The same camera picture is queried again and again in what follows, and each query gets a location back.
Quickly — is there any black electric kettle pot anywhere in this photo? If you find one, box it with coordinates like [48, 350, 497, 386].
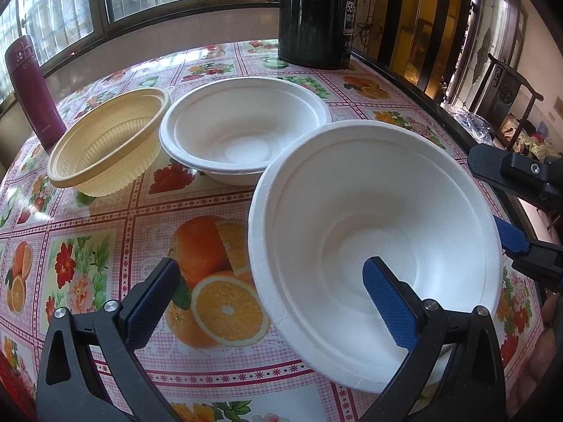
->
[277, 0, 356, 70]

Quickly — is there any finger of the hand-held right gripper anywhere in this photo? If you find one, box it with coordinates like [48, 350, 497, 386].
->
[493, 215, 563, 293]
[467, 143, 563, 205]

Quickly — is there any clear plastic bag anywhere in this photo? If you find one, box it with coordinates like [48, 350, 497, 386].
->
[442, 101, 494, 142]

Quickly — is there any cream plastic bowl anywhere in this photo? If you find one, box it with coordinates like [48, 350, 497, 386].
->
[46, 87, 172, 198]

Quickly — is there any dark wooden chair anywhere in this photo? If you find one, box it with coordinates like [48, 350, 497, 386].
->
[470, 53, 544, 143]

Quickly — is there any small white paper bowl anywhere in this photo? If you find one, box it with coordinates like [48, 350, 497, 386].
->
[159, 76, 333, 186]

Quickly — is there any gold framed wooden partition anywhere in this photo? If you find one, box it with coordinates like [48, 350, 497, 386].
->
[374, 0, 480, 100]

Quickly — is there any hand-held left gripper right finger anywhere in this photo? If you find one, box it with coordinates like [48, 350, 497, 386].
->
[361, 257, 506, 422]

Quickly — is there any patterned cloth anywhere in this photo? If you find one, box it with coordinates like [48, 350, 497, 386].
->
[501, 114, 563, 160]

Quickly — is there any arched glass door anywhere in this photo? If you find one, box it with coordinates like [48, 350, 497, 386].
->
[473, 0, 529, 113]

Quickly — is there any person's right hand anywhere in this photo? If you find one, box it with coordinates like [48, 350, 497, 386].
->
[542, 292, 563, 331]

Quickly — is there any black power cable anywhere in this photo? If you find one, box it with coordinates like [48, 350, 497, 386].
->
[355, 0, 384, 50]

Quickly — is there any maroon thermos bottle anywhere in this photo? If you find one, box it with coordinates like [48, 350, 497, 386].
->
[4, 34, 67, 151]

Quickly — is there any large white paper bowl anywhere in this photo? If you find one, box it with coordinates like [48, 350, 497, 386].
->
[247, 120, 505, 395]

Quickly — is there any floral fruit print tablecloth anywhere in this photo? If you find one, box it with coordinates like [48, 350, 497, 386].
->
[0, 39, 544, 422]

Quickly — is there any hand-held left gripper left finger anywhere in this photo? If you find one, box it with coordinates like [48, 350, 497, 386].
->
[37, 257, 181, 422]

